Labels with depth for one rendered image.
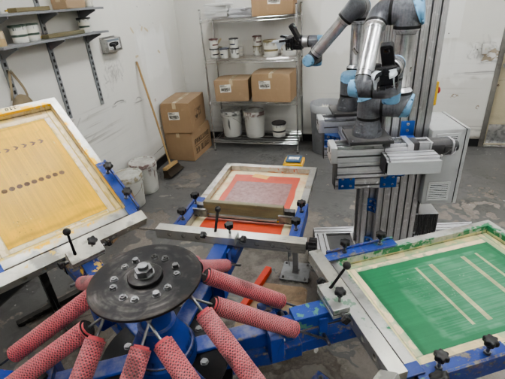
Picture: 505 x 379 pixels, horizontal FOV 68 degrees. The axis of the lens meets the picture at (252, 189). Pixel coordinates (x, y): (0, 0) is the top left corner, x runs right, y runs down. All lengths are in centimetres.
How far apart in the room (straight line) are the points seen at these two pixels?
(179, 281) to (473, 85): 488
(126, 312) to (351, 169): 145
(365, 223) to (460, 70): 322
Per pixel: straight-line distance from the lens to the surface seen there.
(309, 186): 209
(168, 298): 97
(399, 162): 200
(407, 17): 190
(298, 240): 157
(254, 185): 220
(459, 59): 536
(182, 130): 502
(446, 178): 245
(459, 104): 550
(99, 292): 106
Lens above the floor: 195
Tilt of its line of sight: 28 degrees down
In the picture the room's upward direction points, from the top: 4 degrees counter-clockwise
